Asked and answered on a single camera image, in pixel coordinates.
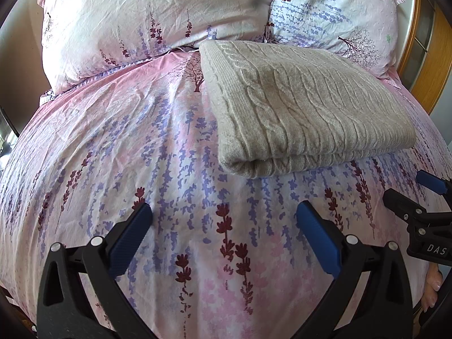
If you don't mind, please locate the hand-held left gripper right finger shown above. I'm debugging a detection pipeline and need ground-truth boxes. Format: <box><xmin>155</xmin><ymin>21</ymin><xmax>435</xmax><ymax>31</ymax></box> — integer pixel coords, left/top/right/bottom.
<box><xmin>296</xmin><ymin>201</ymin><xmax>414</xmax><ymax>339</ymax></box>

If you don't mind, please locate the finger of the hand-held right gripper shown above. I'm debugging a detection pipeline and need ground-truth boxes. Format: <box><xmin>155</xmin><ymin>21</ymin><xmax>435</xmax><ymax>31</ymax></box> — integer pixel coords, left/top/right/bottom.
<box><xmin>416</xmin><ymin>170</ymin><xmax>452</xmax><ymax>196</ymax></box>
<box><xmin>383</xmin><ymin>188</ymin><xmax>452</xmax><ymax>236</ymax></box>

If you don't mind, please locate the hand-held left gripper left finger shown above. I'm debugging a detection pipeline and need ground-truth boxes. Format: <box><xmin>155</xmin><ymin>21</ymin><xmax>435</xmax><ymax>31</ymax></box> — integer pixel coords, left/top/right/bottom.
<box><xmin>36</xmin><ymin>201</ymin><xmax>153</xmax><ymax>339</ymax></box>

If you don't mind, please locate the beige cable knit sweater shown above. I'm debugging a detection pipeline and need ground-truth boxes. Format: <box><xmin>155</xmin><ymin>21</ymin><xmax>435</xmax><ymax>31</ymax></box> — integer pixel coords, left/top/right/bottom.
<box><xmin>199</xmin><ymin>40</ymin><xmax>417</xmax><ymax>179</ymax></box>

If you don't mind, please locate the person's right hand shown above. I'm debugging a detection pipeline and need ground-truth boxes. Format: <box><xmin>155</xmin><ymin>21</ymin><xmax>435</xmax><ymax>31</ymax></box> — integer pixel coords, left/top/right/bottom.
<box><xmin>420</xmin><ymin>266</ymin><xmax>444</xmax><ymax>313</ymax></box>

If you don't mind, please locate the pink floral duvet cover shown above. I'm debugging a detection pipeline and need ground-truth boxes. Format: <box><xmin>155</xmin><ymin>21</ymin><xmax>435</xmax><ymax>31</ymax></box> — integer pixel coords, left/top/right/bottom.
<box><xmin>0</xmin><ymin>51</ymin><xmax>452</xmax><ymax>339</ymax></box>

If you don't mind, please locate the dark edged bedside table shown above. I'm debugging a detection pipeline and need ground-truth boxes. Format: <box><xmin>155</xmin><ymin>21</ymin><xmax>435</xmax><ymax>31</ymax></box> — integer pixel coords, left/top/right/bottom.
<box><xmin>0</xmin><ymin>108</ymin><xmax>20</xmax><ymax>151</ymax></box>

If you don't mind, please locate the floral pillow with tree print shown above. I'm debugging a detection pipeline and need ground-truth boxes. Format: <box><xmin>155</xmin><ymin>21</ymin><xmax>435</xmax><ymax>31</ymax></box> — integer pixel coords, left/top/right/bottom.
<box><xmin>263</xmin><ymin>0</ymin><xmax>405</xmax><ymax>80</ymax></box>

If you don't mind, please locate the pale pink floral pillow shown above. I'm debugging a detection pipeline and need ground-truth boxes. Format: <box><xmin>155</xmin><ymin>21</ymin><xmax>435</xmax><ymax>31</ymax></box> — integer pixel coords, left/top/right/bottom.
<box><xmin>38</xmin><ymin>0</ymin><xmax>283</xmax><ymax>94</ymax></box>

